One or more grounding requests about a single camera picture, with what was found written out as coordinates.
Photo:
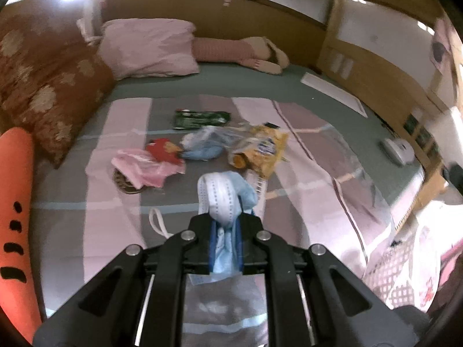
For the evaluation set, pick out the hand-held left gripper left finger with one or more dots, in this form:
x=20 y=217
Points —
x=211 y=247

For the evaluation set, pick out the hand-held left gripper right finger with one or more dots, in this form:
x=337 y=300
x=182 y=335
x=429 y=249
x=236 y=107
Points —
x=239 y=247

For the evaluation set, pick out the blue face mask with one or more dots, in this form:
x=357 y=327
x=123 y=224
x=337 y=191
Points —
x=224 y=202

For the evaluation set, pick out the white printed wrapper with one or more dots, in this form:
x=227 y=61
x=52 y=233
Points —
x=259 y=188

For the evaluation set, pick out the yellow snack bag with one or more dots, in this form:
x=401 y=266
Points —
x=262 y=148

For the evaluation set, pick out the clear plastic bag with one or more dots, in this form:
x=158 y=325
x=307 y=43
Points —
x=206 y=144

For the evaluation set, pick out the pink grey plaid blanket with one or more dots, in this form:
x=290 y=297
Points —
x=311 y=173

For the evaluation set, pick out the red wrapper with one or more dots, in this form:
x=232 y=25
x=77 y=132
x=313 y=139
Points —
x=162 y=150

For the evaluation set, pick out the pink plastic bag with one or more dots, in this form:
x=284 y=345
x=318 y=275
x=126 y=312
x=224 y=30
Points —
x=139 y=164

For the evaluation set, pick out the green printed packet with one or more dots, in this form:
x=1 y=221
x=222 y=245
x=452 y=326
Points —
x=200 y=118

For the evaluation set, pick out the pink lattice printed cloth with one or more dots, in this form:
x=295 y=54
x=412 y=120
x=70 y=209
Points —
x=401 y=267

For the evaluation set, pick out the white paper sheet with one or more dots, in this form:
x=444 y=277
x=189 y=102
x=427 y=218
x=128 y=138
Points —
x=332 y=92

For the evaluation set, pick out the white electronic device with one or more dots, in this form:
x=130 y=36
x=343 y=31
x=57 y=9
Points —
x=398 y=151

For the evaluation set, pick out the striped plush doll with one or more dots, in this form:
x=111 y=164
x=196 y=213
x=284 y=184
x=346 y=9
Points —
x=231 y=48

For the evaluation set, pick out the orange carrot plush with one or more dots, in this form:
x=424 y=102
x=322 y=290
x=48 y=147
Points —
x=16 y=202

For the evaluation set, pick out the pink pillow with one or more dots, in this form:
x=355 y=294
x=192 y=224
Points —
x=148 y=48

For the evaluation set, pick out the wooden headboard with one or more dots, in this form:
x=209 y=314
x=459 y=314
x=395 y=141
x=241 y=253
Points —
x=253 y=18

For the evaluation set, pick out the brown floral pillow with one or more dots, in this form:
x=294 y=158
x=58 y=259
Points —
x=47 y=79

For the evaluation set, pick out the white wall switch plate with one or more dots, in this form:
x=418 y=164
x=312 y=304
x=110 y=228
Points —
x=347 y=67
x=336 y=62

